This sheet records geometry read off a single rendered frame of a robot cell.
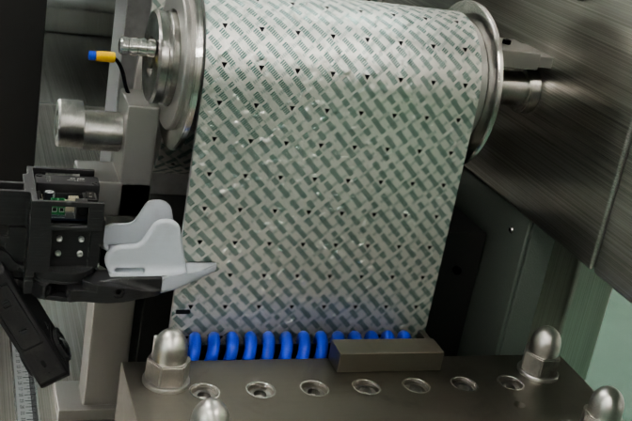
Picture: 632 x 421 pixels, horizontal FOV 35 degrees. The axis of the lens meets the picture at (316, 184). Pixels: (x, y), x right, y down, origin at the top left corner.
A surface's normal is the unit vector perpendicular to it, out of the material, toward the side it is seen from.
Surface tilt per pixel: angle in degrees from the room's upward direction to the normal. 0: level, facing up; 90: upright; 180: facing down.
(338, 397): 0
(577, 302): 90
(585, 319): 90
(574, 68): 90
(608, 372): 0
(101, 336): 90
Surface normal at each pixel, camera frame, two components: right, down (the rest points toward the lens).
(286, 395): 0.17, -0.93
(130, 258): 0.33, 0.37
